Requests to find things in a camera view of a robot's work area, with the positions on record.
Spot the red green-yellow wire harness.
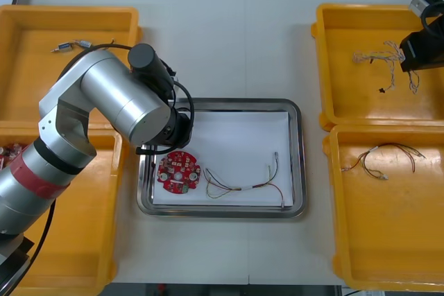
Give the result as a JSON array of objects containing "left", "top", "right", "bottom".
[
  {"left": 203, "top": 151, "right": 291, "bottom": 211},
  {"left": 341, "top": 142, "right": 427, "bottom": 181}
]

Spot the round red circuit board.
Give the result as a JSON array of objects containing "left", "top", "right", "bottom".
[
  {"left": 157, "top": 150, "right": 203, "bottom": 195},
  {"left": 0, "top": 142, "right": 26, "bottom": 169}
]

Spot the white paper sheet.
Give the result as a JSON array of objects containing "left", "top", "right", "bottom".
[{"left": 152, "top": 110, "right": 296, "bottom": 207}]

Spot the steel tray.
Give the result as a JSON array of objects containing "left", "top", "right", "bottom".
[{"left": 137, "top": 97, "right": 308, "bottom": 220}]

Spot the blue label metal solenoid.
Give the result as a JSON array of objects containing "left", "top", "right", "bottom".
[
  {"left": 74, "top": 38, "right": 117, "bottom": 51},
  {"left": 51, "top": 42, "right": 76, "bottom": 55}
]

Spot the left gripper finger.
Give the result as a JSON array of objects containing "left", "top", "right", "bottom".
[{"left": 136, "top": 143, "right": 171, "bottom": 156}]

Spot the yellow-orange plastic bin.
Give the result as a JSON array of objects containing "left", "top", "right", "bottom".
[
  {"left": 321, "top": 124, "right": 444, "bottom": 292},
  {"left": 0, "top": 4, "right": 144, "bottom": 134},
  {"left": 0, "top": 128, "right": 130, "bottom": 296},
  {"left": 309, "top": 3, "right": 444, "bottom": 133}
]

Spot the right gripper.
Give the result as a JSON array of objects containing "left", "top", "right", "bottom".
[{"left": 400, "top": 27, "right": 444, "bottom": 73}]

